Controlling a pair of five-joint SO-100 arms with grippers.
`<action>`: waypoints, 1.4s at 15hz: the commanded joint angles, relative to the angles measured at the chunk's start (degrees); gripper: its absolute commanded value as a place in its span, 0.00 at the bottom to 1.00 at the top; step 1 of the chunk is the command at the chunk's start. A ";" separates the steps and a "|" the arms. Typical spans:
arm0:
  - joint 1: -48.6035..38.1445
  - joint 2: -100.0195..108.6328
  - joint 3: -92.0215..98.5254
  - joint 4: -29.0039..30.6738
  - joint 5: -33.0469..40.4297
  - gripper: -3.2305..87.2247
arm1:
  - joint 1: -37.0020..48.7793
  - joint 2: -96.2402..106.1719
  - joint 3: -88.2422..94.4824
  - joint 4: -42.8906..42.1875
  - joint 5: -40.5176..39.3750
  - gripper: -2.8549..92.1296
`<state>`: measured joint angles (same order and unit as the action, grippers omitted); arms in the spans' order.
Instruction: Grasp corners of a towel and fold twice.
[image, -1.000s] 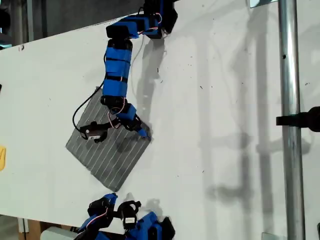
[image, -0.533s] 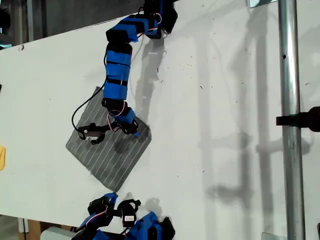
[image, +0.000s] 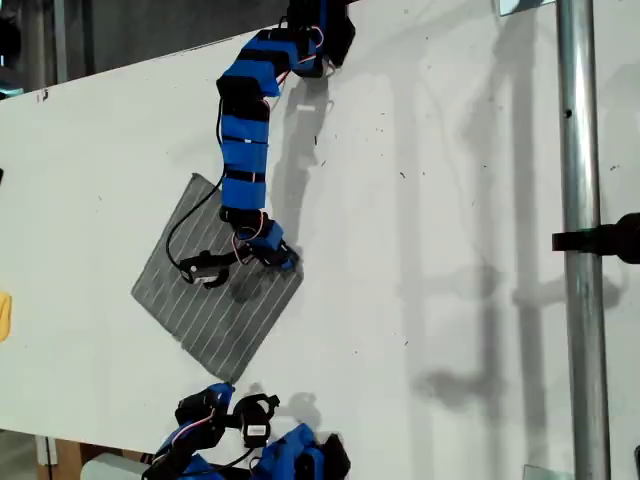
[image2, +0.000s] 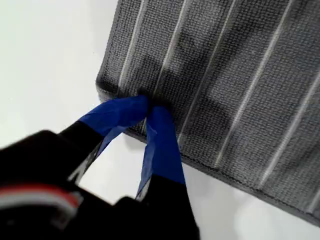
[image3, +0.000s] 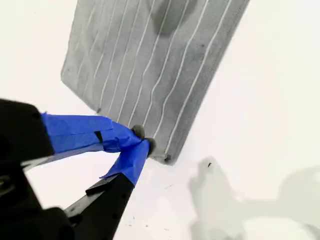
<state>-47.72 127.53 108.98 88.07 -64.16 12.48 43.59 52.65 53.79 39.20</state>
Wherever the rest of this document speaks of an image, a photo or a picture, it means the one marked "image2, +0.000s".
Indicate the grey striped towel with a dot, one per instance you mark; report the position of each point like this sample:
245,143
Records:
225,87

